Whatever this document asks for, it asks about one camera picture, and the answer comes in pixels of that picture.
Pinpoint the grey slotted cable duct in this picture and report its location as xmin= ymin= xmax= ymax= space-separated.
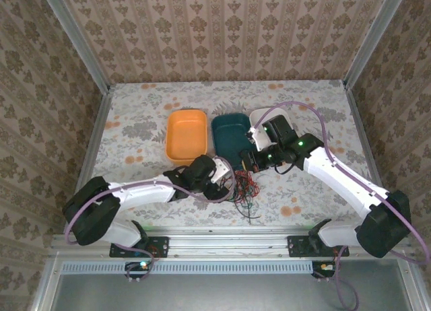
xmin=61 ymin=259 xmax=314 ymax=275

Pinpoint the aluminium mounting rail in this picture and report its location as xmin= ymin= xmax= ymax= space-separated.
xmin=50 ymin=225 xmax=410 ymax=258

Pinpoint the thin black cable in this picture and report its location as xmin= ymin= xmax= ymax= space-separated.
xmin=232 ymin=176 xmax=260 ymax=217
xmin=232 ymin=176 xmax=262 ymax=226

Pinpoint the thin green cable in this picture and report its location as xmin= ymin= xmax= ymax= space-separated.
xmin=235 ymin=186 xmax=257 ymax=211

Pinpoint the aluminium frame post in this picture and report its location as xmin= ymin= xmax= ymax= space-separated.
xmin=38 ymin=0 xmax=111 ymax=94
xmin=342 ymin=0 xmax=410 ymax=90

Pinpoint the grey metal base panel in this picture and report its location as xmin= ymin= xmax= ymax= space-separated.
xmin=32 ymin=256 xmax=431 ymax=311

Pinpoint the orange plastic tray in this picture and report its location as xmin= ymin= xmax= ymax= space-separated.
xmin=165 ymin=109 xmax=208 ymax=166

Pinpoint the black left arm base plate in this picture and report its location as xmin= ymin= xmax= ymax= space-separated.
xmin=109 ymin=236 xmax=169 ymax=258

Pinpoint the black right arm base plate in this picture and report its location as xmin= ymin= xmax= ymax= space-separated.
xmin=287 ymin=235 xmax=350 ymax=258

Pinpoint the teal plastic tray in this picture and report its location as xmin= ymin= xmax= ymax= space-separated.
xmin=211 ymin=112 xmax=257 ymax=164

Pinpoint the aluminium table side rail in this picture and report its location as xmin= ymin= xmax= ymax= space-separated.
xmin=63 ymin=88 xmax=114 ymax=234
xmin=343 ymin=81 xmax=387 ymax=191

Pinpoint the floral patterned table cover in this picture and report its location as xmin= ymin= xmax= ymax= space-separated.
xmin=79 ymin=80 xmax=388 ymax=228

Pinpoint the white plastic tray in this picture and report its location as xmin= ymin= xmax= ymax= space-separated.
xmin=248 ymin=108 xmax=291 ymax=150

